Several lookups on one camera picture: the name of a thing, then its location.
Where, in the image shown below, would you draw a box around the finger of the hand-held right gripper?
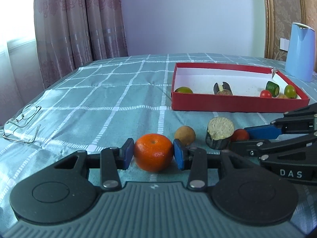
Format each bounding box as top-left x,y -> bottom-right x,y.
244,102 -> 317,140
229,132 -> 317,161

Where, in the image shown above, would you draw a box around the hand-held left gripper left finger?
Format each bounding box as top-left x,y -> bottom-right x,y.
53,138 -> 135,191

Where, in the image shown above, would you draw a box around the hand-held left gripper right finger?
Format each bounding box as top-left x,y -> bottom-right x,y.
173,139 -> 258,191

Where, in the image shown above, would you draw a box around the large red tomato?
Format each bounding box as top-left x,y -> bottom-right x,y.
230,128 -> 250,142

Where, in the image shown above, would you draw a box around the orange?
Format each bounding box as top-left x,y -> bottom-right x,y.
134,133 -> 174,173

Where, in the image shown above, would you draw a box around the cucumber piece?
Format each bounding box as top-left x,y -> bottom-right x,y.
266,81 -> 280,98

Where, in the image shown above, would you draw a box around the red cardboard box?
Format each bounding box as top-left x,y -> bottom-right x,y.
171,62 -> 310,112

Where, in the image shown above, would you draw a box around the small green tomato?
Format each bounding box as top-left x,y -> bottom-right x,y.
284,84 -> 297,99

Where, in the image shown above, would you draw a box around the long eggplant piece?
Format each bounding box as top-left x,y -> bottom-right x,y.
213,81 -> 233,96

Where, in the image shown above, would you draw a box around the round brown fruit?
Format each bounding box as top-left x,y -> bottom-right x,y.
174,126 -> 196,147

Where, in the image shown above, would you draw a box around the short eggplant piece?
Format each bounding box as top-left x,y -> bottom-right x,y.
205,117 -> 235,150

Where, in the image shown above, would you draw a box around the teal checked bedsheet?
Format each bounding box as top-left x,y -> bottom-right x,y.
0,53 -> 317,228

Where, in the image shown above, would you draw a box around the light blue kettle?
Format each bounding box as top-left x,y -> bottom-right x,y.
285,22 -> 316,82

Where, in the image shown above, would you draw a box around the gold-framed padded headboard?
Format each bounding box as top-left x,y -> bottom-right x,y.
262,0 -> 317,72

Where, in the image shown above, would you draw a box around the pink patterned curtain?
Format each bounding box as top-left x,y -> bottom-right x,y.
33,0 -> 129,90

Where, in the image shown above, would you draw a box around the white sheer curtain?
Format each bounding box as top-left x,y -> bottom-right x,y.
0,37 -> 45,109

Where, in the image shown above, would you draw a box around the wire-rimmed eyeglasses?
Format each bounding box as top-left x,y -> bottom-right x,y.
3,104 -> 42,144

